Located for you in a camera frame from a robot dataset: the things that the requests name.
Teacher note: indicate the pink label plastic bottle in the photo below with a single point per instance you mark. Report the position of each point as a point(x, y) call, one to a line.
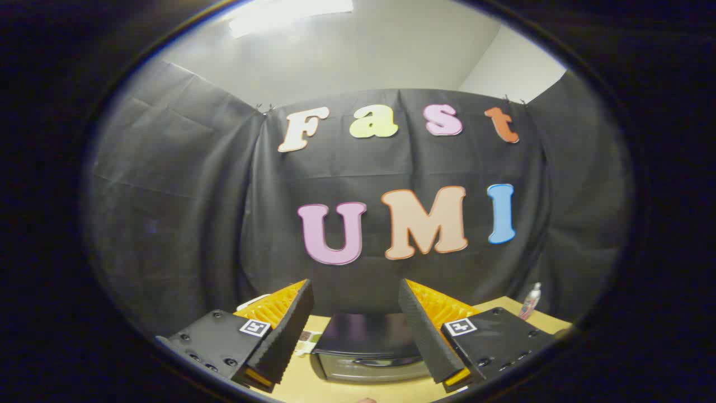
point(530, 305)

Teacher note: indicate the black toaster oven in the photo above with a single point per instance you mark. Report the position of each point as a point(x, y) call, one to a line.
point(363, 336)

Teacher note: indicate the black backdrop cloth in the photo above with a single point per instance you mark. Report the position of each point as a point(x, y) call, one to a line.
point(184, 224)

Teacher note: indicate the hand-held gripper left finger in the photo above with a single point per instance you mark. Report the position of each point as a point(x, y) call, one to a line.
point(288, 330)

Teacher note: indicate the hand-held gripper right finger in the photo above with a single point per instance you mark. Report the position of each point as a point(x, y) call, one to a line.
point(425, 336)

